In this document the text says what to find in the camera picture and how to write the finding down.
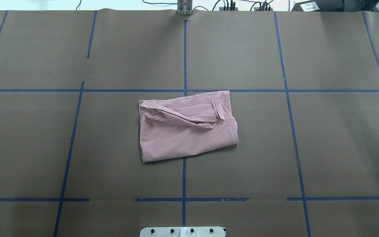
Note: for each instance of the pink Snoopy t-shirt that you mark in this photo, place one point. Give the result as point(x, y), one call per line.
point(186, 126)

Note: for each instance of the grey USB hub left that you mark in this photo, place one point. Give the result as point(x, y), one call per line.
point(228, 6)

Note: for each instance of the grey usb hub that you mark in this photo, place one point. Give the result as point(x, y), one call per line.
point(228, 6)
point(261, 7)

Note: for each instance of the grey USB hub right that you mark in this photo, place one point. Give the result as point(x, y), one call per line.
point(261, 7)

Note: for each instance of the black box with label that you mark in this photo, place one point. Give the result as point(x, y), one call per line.
point(317, 6)

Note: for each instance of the aluminium frame post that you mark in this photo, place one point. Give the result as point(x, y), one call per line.
point(184, 7)

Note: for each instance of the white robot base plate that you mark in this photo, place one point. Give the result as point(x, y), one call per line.
point(184, 231)

